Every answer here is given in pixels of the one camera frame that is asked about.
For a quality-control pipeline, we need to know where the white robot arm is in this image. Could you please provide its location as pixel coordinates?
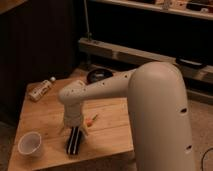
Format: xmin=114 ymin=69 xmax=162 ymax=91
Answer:
xmin=58 ymin=62 xmax=196 ymax=171

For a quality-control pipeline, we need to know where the vertical metal pole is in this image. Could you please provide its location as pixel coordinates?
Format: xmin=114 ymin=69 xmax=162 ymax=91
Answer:
xmin=83 ymin=0 xmax=92 ymax=41

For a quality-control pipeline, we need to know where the clear plastic bottle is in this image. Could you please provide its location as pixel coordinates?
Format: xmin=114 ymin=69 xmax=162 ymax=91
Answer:
xmin=28 ymin=77 xmax=56 ymax=102

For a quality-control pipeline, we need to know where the black handle on shelf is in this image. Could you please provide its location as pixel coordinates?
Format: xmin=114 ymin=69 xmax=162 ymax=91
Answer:
xmin=175 ymin=58 xmax=207 ymax=69

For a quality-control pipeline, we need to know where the upper shelf with clutter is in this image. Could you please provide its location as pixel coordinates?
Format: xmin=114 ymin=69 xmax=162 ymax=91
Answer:
xmin=90 ymin=0 xmax=213 ymax=21

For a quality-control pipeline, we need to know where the black cable on floor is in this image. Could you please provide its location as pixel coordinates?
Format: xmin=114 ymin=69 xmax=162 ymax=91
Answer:
xmin=200 ymin=147 xmax=213 ymax=171

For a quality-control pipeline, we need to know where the long wooden shelf beam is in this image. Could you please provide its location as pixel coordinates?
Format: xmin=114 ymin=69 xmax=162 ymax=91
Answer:
xmin=78 ymin=37 xmax=213 ymax=84

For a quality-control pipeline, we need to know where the black round bowl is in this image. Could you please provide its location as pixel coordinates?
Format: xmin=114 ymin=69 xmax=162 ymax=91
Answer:
xmin=87 ymin=68 xmax=113 ymax=84

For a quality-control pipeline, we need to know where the black white striped block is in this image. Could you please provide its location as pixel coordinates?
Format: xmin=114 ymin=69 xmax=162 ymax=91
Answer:
xmin=66 ymin=127 xmax=83 ymax=155

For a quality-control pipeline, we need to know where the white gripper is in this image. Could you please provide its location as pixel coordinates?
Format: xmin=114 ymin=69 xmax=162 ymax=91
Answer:
xmin=59 ymin=104 xmax=89 ymax=136

